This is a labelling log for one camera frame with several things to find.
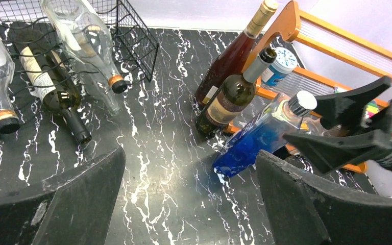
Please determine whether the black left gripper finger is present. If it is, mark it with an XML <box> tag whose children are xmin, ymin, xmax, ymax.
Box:
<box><xmin>0</xmin><ymin>148</ymin><xmax>126</xmax><ymax>244</ymax></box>

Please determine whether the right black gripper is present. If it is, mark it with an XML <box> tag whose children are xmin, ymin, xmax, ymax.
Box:
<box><xmin>256</xmin><ymin>76</ymin><xmax>392</xmax><ymax>244</ymax></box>

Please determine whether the green bottle silver cap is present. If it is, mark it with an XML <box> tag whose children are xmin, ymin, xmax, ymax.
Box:
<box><xmin>195</xmin><ymin>46</ymin><xmax>277</xmax><ymax>138</ymax></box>

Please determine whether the dark red wine bottle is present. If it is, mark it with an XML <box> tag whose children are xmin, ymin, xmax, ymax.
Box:
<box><xmin>194</xmin><ymin>0</ymin><xmax>278</xmax><ymax>108</ymax></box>

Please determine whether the dark green labelled wine bottle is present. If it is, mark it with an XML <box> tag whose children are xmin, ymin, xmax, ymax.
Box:
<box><xmin>13</xmin><ymin>29</ymin><xmax>92</xmax><ymax>145</ymax></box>

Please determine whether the orange wooden shelf rack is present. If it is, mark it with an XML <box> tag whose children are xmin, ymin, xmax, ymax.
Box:
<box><xmin>223</xmin><ymin>0</ymin><xmax>392</xmax><ymax>175</ymax></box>

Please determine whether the clear bottle copper neck band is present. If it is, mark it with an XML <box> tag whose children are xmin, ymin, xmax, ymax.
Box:
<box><xmin>40</xmin><ymin>1</ymin><xmax>128</xmax><ymax>94</ymax></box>

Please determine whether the coloured marker pen set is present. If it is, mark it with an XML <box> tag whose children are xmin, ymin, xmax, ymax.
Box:
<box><xmin>333</xmin><ymin>86</ymin><xmax>381</xmax><ymax>119</ymax></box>

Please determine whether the blue white lidded jar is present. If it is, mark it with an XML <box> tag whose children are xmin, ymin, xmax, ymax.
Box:
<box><xmin>261</xmin><ymin>47</ymin><xmax>298</xmax><ymax>86</ymax></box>

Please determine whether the black wire wine rack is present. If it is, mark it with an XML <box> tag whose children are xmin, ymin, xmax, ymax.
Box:
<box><xmin>0</xmin><ymin>1</ymin><xmax>159</xmax><ymax>137</ymax></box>

